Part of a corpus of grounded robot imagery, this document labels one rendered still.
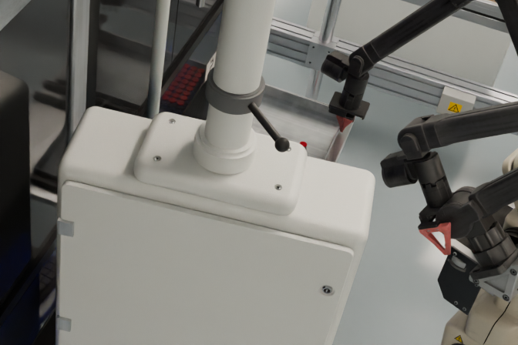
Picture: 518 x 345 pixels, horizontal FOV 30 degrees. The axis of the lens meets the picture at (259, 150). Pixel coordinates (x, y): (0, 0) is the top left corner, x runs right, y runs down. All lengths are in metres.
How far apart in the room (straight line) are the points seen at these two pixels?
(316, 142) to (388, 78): 1.00
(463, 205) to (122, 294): 0.73
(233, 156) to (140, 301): 0.35
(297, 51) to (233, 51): 2.30
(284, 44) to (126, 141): 2.12
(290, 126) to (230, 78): 1.31
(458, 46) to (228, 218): 2.77
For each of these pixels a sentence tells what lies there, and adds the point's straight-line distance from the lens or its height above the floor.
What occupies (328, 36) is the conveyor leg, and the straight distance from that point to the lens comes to 3.59.
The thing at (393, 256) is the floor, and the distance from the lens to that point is 3.65.
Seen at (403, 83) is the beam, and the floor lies 0.50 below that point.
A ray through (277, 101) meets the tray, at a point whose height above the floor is 0.88.
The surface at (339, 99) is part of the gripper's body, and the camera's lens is 2.64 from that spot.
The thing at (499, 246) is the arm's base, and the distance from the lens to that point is 2.04.
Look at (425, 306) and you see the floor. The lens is 3.53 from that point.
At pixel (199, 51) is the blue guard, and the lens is 2.45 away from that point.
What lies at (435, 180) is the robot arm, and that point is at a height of 1.29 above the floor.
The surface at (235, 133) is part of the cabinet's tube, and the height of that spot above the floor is 1.66.
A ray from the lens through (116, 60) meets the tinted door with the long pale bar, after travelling 1.88.
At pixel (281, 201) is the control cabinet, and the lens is 1.47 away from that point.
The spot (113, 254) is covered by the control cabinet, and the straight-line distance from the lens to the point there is 1.62.
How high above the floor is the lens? 2.61
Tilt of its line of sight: 42 degrees down
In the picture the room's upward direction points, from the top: 12 degrees clockwise
